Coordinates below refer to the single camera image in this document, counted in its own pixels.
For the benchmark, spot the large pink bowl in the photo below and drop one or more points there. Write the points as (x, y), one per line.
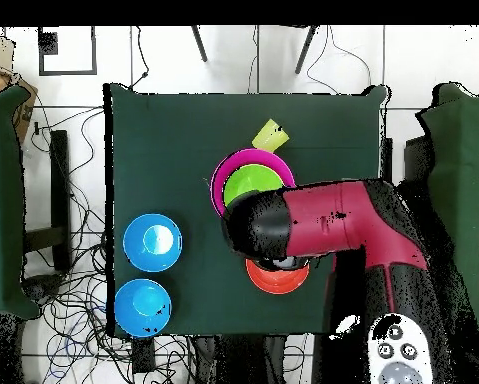
(239, 158)

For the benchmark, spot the large orange-red bowl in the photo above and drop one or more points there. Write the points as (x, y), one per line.
(277, 283)

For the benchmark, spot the long black bar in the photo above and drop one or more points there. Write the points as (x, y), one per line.
(61, 180)

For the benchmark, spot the yellow plastic cup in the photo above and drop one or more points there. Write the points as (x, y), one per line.
(270, 135)

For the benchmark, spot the black stand with knob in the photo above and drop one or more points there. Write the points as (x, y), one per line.
(43, 288)

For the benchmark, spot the large blue bowl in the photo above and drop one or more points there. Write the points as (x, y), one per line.
(152, 242)
(142, 308)

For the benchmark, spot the dark green tablecloth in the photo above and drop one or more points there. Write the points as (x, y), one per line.
(163, 160)

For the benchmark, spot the green covered side table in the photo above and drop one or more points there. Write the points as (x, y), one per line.
(3, 200)
(463, 140)

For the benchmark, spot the black box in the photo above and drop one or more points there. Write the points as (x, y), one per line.
(417, 160)

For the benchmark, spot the black tripod leg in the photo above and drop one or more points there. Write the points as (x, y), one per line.
(306, 50)
(199, 44)

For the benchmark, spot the green bowl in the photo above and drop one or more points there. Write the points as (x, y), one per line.
(247, 180)

